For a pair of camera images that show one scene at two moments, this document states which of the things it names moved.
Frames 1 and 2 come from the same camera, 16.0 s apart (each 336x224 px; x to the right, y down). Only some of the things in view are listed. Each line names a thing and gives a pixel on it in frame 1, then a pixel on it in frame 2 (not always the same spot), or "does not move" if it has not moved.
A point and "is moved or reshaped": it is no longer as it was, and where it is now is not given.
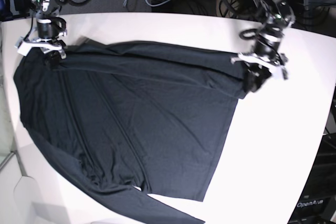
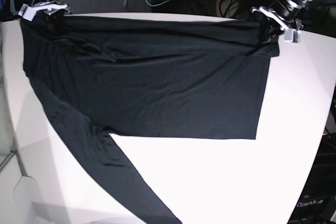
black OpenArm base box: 316,202 does not move
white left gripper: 52,59 to 53,21
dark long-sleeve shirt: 132,115 is moved or reshaped
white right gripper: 254,77 to 270,29
